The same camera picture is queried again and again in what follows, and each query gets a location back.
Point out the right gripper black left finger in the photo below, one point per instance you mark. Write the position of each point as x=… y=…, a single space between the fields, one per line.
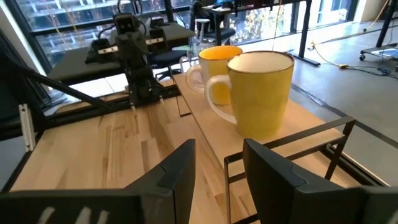
x=174 y=193

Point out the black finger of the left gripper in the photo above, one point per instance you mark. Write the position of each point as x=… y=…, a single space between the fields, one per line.
x=98 y=57
x=158 y=34

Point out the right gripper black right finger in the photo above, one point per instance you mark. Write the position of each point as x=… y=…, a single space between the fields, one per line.
x=280 y=199

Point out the clear plastic cup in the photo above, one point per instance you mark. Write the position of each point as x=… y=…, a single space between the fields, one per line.
x=189 y=57

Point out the small yellow mug orange inside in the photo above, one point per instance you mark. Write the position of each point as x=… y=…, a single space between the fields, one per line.
x=214 y=77

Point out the large yellow mug white inside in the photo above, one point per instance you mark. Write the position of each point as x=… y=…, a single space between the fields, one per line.
x=261 y=99

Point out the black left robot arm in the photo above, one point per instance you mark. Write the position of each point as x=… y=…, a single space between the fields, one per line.
x=143 y=81

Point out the grey desk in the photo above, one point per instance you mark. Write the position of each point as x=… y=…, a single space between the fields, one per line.
x=74 y=67

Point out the black office chair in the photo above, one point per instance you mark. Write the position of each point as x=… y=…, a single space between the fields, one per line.
x=168 y=59

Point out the white stool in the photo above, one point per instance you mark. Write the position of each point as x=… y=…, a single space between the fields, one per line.
x=202 y=28

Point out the dark office chair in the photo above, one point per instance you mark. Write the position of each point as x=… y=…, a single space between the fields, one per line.
x=224 y=32

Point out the wheeled platform cart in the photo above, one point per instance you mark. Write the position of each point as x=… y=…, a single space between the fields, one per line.
x=382 y=51

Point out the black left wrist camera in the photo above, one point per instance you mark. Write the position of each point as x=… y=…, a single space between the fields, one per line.
x=126 y=23

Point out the black metal table frame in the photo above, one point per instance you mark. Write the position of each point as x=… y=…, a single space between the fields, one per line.
x=77 y=95

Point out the white frame bracket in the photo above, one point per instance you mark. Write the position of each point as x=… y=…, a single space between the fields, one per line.
x=27 y=127

